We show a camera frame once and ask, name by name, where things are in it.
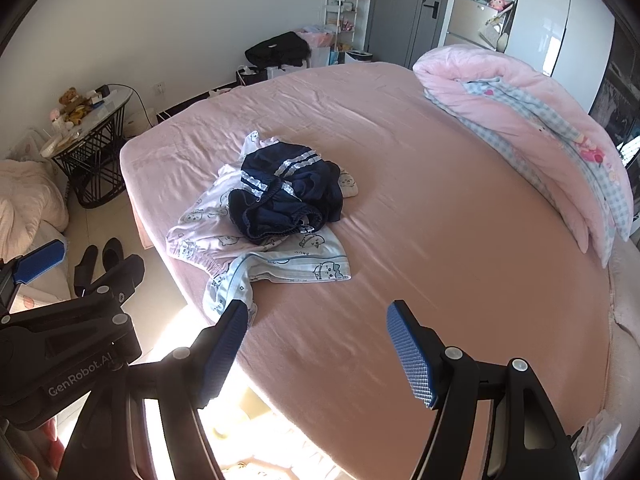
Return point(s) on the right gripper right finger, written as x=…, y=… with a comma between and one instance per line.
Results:
x=525, y=438

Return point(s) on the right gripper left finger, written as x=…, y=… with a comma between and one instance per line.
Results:
x=110, y=439

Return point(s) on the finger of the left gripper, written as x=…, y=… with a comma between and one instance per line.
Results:
x=23, y=269
x=121, y=280

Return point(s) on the navy shorts with white stripes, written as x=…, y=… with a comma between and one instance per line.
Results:
x=285, y=189

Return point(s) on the white and navy clothes pile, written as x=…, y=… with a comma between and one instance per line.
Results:
x=595, y=446

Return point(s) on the pink blanket on floor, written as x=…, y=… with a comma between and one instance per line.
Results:
x=28, y=197

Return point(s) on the white cartoon print pajamas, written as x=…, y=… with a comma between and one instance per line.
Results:
x=205, y=237

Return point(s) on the brown teddy bear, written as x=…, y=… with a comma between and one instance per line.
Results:
x=75, y=107

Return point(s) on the black bag on floor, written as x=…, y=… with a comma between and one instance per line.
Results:
x=285, y=49

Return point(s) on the pink checkered folded duvet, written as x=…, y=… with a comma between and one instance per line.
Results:
x=542, y=133

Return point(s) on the white storage shelf rack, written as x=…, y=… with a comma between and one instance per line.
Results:
x=340, y=17

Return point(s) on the grey door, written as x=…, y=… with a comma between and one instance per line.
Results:
x=400, y=31

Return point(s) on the white wardrobe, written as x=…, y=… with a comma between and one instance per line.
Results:
x=567, y=40

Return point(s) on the grey drawer cabinet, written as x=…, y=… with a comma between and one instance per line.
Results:
x=475, y=24

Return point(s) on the black wire side table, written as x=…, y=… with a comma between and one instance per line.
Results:
x=88, y=154

